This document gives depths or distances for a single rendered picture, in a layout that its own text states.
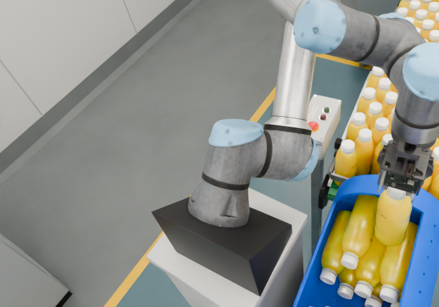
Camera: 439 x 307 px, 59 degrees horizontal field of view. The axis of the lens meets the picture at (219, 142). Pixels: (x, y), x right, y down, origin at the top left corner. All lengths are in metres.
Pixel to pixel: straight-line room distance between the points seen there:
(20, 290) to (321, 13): 1.94
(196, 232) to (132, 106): 2.52
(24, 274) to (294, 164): 1.57
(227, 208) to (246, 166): 0.11
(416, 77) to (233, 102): 2.49
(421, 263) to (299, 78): 0.50
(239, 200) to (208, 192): 0.07
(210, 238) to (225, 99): 2.31
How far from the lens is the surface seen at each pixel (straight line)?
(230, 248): 0.82
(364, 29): 0.64
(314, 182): 1.65
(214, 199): 0.89
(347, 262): 1.05
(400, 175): 0.76
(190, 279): 1.05
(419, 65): 0.61
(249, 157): 0.87
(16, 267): 2.12
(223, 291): 1.02
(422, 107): 0.64
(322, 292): 1.16
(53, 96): 3.42
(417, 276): 0.99
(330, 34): 0.61
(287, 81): 0.95
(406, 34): 0.69
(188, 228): 0.86
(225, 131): 0.86
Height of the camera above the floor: 2.10
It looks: 49 degrees down
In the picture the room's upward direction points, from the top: 16 degrees counter-clockwise
